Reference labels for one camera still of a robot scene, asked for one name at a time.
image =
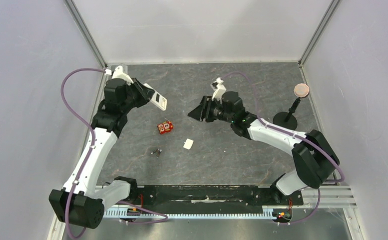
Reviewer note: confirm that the white slotted cable duct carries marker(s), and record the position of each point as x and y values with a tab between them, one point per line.
117	212

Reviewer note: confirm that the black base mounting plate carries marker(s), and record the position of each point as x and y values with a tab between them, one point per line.
211	199

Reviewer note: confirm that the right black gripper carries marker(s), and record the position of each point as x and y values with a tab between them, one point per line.
208	109

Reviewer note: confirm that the white battery cover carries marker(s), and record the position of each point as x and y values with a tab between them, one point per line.
188	144

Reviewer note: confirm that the white remote control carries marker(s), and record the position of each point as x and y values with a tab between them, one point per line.
157	99

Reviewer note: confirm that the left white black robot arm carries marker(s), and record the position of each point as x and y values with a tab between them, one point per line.
79	202

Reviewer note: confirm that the red battery pack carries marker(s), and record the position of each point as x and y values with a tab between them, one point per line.
165	127

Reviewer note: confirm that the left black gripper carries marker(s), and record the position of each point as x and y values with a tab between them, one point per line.
148	92

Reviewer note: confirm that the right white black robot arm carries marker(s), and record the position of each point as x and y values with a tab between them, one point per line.
313	157

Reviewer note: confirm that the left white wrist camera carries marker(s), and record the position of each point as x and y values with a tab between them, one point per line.
118	73

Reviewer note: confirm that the black stand with pink disc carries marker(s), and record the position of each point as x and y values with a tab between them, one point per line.
287	119

